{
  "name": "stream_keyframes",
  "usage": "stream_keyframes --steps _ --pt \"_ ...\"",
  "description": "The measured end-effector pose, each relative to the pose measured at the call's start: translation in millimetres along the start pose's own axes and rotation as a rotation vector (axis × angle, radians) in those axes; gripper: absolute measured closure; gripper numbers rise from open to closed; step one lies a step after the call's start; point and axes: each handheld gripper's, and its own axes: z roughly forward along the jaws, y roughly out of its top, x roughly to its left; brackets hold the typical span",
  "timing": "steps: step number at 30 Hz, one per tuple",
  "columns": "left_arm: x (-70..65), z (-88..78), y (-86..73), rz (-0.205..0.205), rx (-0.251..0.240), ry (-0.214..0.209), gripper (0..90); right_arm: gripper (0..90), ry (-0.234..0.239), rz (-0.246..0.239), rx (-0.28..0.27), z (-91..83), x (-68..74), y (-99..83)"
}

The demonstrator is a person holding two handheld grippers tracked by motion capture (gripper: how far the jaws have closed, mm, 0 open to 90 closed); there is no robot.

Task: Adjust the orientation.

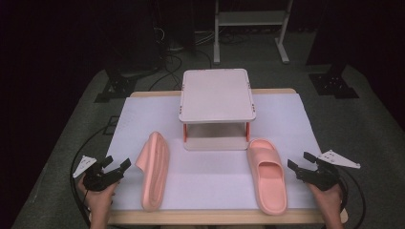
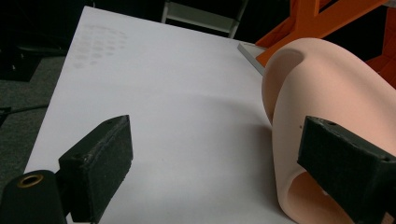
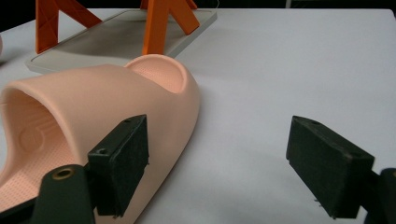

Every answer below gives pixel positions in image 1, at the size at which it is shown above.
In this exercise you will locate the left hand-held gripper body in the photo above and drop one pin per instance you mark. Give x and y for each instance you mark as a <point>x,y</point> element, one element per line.
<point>98,179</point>

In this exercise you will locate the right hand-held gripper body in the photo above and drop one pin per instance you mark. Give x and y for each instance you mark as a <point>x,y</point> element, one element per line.
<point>323,178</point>

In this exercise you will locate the pink foam slipper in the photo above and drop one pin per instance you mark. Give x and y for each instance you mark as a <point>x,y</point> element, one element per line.
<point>270,194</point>
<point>155,171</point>

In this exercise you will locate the white shoe rack orange posts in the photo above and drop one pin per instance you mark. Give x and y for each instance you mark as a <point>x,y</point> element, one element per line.
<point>216,95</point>

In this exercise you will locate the person's left hand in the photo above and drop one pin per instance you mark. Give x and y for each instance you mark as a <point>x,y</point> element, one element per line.
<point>98,200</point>

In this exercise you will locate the person's right hand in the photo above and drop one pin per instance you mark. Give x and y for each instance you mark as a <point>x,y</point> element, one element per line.
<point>329,202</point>

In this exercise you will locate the black stand base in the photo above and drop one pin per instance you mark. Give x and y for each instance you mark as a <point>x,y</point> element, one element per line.
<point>117,86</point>
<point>332,84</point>

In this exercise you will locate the white table mat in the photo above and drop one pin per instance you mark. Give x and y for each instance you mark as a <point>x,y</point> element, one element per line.
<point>203,178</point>

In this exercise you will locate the white metal desk frame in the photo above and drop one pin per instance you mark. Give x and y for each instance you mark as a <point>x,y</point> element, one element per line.
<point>251,18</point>

